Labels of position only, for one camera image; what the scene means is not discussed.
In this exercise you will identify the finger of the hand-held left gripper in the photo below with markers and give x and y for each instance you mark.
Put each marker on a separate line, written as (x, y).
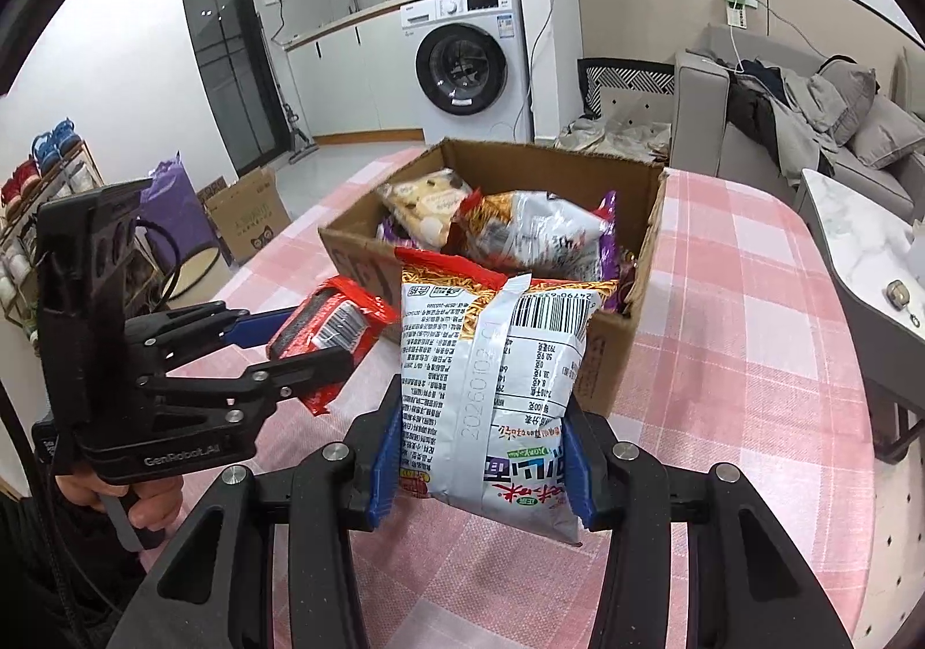
(253, 327)
(318, 367)

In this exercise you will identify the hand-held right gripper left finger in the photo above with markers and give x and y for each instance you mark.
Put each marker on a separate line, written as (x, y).
(383, 461)

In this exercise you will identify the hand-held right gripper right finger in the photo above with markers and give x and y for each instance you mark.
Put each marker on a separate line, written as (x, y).
(578, 468)

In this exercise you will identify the red black noodle packet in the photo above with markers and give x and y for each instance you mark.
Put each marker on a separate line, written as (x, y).
(339, 317)

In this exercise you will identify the white noodle packet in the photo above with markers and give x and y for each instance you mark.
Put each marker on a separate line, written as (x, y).
(535, 230)
(491, 389)

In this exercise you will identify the person's left forearm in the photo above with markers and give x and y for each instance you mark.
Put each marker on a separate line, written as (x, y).
(43, 569)

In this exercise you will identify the person's left hand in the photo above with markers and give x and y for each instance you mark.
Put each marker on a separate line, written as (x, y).
(155, 504)

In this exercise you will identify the round tan stool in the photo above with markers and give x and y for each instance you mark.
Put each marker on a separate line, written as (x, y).
(191, 273)

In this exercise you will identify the brown cardboard box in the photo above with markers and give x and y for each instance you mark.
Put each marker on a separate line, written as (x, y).
(249, 215)

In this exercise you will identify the purple bag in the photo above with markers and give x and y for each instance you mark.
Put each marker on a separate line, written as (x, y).
(173, 208)

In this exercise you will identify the shoe rack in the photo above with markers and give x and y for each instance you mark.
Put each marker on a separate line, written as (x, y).
(95, 168)

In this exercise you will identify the red shoes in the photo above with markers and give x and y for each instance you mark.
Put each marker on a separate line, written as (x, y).
(22, 176)

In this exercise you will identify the blue shoes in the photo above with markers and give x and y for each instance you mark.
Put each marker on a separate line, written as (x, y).
(54, 143)

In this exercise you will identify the cookie packet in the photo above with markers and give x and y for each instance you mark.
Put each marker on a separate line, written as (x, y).
(426, 201)

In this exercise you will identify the pink checked tablecloth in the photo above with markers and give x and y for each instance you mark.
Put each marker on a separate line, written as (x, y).
(723, 331)

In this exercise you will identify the purple snack packet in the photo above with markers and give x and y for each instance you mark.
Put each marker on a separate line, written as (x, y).
(611, 237)

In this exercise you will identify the kitchen counter with cabinets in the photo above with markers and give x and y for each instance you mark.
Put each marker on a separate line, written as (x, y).
(347, 78)

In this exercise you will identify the black glass door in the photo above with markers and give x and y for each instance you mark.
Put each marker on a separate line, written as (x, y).
(224, 42)

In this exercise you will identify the white washing machine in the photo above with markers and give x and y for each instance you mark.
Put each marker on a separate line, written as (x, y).
(506, 107)

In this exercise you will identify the crumpled grey sheet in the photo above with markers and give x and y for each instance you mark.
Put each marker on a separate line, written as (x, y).
(614, 136)

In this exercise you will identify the grey sofa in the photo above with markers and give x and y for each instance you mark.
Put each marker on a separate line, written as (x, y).
(701, 129)

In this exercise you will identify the marble coffee table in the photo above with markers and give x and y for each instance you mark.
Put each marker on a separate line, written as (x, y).
(853, 230)

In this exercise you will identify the dark jacket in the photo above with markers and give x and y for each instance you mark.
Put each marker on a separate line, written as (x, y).
(751, 114)

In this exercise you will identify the black white patterned panel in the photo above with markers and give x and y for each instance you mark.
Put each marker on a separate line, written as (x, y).
(629, 75)

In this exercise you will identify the grey garment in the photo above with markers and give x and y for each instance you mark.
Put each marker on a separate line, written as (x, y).
(802, 121)

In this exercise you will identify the grey pillow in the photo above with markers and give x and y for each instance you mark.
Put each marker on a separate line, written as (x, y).
(889, 132)
(849, 100)

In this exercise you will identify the wall socket with green plug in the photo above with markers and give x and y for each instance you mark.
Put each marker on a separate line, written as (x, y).
(737, 13)

